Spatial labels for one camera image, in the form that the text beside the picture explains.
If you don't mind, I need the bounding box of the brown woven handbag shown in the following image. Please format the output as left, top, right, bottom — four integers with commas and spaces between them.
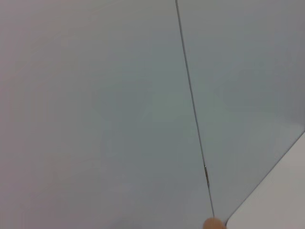
203, 217, 224, 229

